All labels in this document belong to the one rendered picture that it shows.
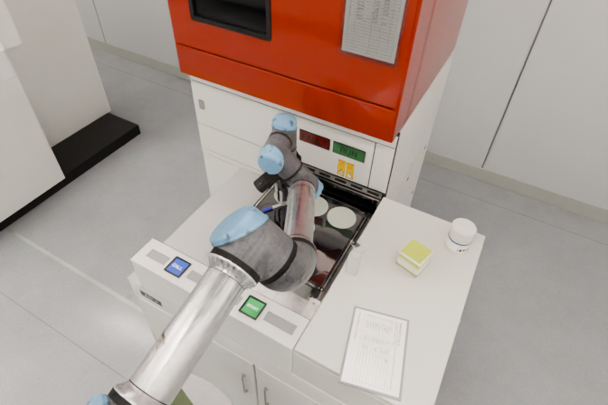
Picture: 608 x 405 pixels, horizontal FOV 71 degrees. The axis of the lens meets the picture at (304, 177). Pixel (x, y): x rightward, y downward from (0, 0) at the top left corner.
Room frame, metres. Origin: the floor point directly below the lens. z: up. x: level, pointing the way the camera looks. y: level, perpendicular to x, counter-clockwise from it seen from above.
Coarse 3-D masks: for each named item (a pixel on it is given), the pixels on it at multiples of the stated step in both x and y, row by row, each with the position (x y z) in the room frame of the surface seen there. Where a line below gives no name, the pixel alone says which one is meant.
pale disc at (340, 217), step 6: (330, 210) 1.03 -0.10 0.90; (336, 210) 1.03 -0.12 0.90; (342, 210) 1.03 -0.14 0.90; (348, 210) 1.03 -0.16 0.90; (330, 216) 1.00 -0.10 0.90; (336, 216) 1.00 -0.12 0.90; (342, 216) 1.00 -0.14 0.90; (348, 216) 1.00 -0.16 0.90; (354, 216) 1.00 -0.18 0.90; (330, 222) 0.97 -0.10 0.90; (336, 222) 0.97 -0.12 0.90; (342, 222) 0.97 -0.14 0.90; (348, 222) 0.97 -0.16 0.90; (354, 222) 0.97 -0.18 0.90; (342, 228) 0.95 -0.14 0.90
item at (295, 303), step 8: (256, 288) 0.71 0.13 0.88; (264, 288) 0.71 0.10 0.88; (272, 296) 0.69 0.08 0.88; (280, 296) 0.69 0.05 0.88; (288, 296) 0.69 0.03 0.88; (296, 296) 0.69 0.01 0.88; (280, 304) 0.66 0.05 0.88; (288, 304) 0.67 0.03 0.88; (296, 304) 0.67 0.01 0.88; (304, 304) 0.67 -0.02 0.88; (296, 312) 0.64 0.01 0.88
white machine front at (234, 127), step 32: (224, 96) 1.35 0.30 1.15; (224, 128) 1.35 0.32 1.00; (256, 128) 1.28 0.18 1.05; (320, 128) 1.16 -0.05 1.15; (224, 160) 1.36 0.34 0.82; (256, 160) 1.29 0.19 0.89; (320, 160) 1.16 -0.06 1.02; (352, 160) 1.11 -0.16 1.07; (384, 160) 1.06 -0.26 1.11; (384, 192) 1.05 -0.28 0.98
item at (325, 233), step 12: (264, 204) 1.04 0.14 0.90; (336, 204) 1.06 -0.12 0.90; (276, 216) 0.99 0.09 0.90; (324, 216) 1.00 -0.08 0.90; (360, 216) 1.00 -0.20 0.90; (324, 228) 0.95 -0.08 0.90; (336, 228) 0.95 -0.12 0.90; (348, 228) 0.95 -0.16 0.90; (324, 240) 0.89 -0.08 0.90; (336, 240) 0.89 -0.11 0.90; (348, 240) 0.90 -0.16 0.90; (324, 252) 0.84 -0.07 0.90; (336, 252) 0.84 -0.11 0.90; (324, 264) 0.80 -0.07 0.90; (312, 276) 0.75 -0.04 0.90; (324, 276) 0.75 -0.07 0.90
